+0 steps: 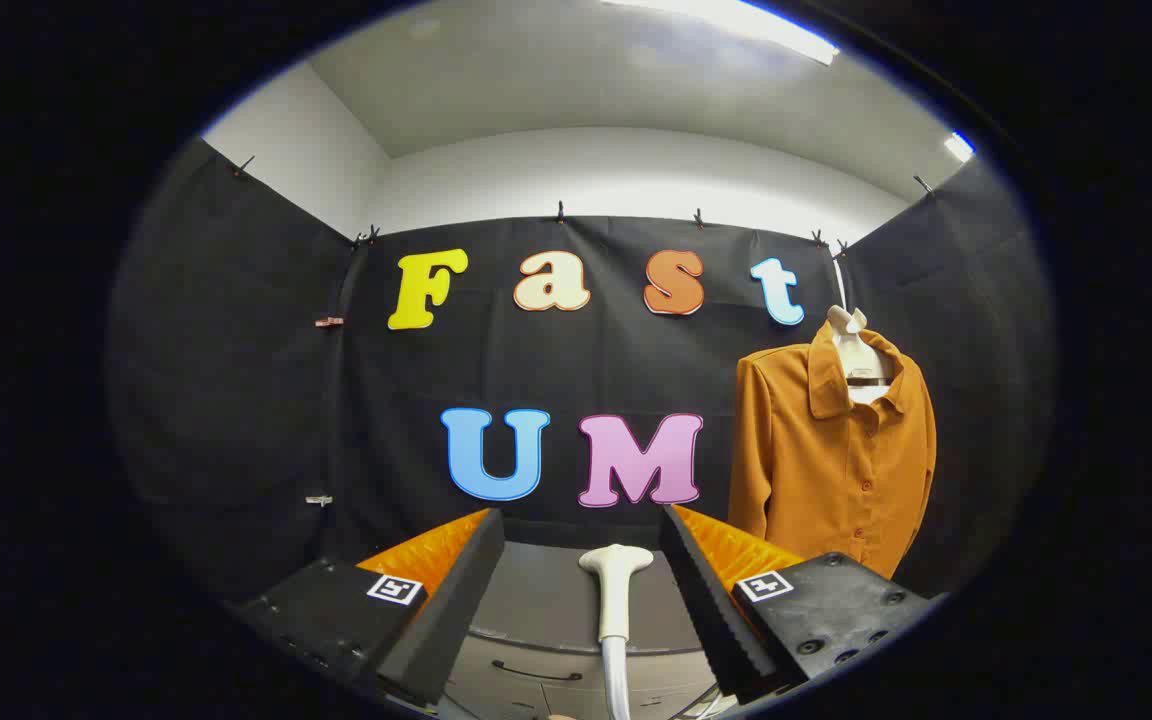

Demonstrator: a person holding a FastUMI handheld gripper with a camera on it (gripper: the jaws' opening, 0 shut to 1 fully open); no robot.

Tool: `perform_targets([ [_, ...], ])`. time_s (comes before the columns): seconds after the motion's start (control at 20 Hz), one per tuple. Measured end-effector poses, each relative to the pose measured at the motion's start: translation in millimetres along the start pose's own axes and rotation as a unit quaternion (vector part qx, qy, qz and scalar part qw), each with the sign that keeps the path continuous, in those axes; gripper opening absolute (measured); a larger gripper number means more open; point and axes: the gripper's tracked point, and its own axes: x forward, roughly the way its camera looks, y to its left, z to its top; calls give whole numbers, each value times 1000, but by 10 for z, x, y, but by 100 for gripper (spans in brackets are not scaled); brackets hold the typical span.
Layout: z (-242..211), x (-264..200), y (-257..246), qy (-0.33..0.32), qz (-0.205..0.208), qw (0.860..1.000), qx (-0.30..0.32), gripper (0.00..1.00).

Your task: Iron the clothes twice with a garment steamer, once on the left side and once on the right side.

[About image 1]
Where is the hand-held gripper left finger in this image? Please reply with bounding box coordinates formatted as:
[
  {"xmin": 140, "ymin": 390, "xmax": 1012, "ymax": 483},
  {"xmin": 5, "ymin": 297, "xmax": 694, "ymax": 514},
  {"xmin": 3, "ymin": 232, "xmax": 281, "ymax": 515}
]
[{"xmin": 231, "ymin": 507, "xmax": 507, "ymax": 713}]

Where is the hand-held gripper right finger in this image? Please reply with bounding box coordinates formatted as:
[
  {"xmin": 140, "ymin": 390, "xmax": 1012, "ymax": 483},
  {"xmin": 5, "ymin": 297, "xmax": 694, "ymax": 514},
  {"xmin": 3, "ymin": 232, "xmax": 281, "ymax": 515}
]
[{"xmin": 658, "ymin": 503, "xmax": 942, "ymax": 706}]

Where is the white garment steamer head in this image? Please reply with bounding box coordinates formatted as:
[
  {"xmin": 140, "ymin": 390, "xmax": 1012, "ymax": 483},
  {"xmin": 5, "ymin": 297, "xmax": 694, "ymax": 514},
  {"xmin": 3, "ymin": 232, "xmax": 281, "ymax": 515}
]
[{"xmin": 578, "ymin": 544, "xmax": 656, "ymax": 643}]

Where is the orange button shirt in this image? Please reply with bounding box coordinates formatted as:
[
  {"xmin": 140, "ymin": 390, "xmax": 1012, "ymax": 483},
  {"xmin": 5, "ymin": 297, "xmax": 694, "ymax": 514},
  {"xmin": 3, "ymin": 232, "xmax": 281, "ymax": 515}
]
[{"xmin": 728, "ymin": 320, "xmax": 938, "ymax": 581}]

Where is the white clothes hanger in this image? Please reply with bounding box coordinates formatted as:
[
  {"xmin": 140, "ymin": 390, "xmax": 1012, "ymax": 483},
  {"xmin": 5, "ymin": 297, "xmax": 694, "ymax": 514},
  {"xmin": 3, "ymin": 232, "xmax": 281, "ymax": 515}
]
[{"xmin": 826, "ymin": 305, "xmax": 899, "ymax": 406}]

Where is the grey cabinet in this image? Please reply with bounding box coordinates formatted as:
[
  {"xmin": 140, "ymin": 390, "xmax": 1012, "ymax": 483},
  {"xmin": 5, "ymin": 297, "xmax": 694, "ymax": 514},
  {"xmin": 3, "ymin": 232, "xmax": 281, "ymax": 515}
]
[{"xmin": 436, "ymin": 542, "xmax": 737, "ymax": 720}]

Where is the black backdrop cloth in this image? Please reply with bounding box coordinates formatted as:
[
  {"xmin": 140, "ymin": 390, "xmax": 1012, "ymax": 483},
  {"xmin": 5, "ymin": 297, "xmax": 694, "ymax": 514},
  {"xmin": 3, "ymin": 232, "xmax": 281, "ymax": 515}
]
[{"xmin": 106, "ymin": 138, "xmax": 1055, "ymax": 606}]

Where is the row of black clips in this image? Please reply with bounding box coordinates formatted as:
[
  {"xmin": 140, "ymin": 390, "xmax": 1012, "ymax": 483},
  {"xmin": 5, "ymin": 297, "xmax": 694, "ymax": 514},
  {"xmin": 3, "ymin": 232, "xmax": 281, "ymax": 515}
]
[{"xmin": 231, "ymin": 155, "xmax": 935, "ymax": 256}]

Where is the long ceiling light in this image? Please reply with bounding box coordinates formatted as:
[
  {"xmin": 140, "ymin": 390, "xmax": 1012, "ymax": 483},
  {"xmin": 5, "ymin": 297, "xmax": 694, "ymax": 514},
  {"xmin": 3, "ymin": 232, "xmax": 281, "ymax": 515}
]
[{"xmin": 601, "ymin": 0, "xmax": 842, "ymax": 67}]

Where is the dark drawer handle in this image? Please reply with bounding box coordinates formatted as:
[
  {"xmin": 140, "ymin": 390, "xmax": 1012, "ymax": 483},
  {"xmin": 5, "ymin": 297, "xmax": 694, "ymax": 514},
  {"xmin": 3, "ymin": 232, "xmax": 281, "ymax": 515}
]
[{"xmin": 491, "ymin": 659, "xmax": 585, "ymax": 684}]

